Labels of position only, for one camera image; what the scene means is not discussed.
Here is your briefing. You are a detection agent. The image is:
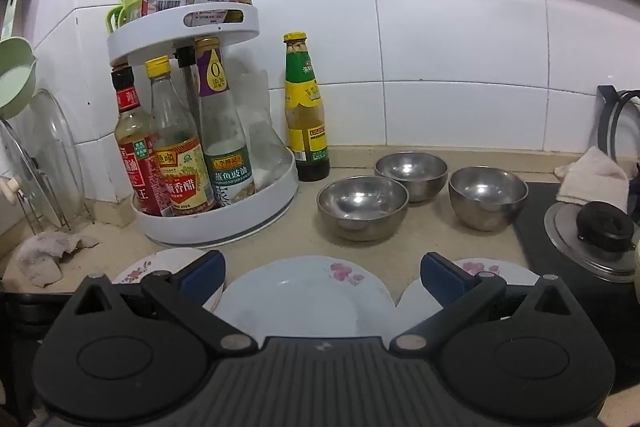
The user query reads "black induction cooker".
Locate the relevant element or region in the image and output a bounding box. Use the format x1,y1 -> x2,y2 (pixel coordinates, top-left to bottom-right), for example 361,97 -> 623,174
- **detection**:
512,181 -> 640,368

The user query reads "metal wire rack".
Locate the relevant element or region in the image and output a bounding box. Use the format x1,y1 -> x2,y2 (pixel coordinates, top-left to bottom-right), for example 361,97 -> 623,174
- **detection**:
20,172 -> 96,233

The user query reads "white floral plate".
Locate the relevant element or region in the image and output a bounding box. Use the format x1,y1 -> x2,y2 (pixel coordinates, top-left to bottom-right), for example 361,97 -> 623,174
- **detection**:
112,248 -> 226,313
215,255 -> 398,340
397,258 -> 541,323

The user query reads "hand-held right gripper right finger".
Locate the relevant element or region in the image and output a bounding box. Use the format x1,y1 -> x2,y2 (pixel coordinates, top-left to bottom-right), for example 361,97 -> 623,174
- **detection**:
389,251 -> 583,354

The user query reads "black pan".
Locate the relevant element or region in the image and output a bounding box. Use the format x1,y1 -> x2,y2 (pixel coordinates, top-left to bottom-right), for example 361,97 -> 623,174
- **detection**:
596,84 -> 640,160

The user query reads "green yellow label sauce bottle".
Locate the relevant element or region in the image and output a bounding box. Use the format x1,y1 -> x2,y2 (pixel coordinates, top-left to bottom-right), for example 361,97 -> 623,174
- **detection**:
283,32 -> 331,182

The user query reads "yellow cap vinegar bottle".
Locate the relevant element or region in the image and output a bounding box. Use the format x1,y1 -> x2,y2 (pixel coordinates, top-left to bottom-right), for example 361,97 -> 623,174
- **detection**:
145,56 -> 211,217

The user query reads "crumpled grey rag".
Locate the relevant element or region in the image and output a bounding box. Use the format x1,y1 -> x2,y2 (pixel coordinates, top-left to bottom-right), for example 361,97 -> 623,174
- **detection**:
15,231 -> 101,288

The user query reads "red label soy sauce bottle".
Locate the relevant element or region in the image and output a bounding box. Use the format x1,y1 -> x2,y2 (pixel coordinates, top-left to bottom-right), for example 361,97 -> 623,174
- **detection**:
111,63 -> 173,218

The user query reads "green plastic scoop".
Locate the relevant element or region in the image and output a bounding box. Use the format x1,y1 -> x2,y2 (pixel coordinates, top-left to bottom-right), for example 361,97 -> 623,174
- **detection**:
0,0 -> 38,120

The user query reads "steel pot lid black knob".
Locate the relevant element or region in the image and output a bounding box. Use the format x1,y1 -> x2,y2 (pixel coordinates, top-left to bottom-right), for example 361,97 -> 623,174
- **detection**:
544,201 -> 640,283

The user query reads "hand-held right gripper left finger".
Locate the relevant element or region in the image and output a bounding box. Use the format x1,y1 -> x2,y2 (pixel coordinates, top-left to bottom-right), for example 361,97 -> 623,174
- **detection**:
65,251 -> 258,354

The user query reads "glass lid with white knob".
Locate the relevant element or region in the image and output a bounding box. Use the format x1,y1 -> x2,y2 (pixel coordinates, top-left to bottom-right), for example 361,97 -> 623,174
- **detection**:
0,117 -> 51,228

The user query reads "clear glass lid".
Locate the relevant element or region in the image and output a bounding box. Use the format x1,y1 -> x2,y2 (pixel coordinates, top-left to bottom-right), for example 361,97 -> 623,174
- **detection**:
30,89 -> 87,218

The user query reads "purple label sauce bottle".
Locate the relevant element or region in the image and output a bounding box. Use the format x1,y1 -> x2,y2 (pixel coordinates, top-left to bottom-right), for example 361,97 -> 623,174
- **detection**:
194,37 -> 257,208

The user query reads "steel bowl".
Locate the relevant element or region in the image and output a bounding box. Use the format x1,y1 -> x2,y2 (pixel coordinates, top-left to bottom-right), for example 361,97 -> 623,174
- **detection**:
448,166 -> 529,233
375,151 -> 449,202
316,175 -> 410,242

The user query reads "white two-tier rotating rack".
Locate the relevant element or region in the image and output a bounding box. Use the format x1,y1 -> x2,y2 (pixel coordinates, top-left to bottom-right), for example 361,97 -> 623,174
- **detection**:
106,4 -> 300,250

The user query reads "white cloth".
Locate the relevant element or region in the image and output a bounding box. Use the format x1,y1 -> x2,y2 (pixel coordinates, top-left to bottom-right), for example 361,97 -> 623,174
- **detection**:
554,146 -> 630,210

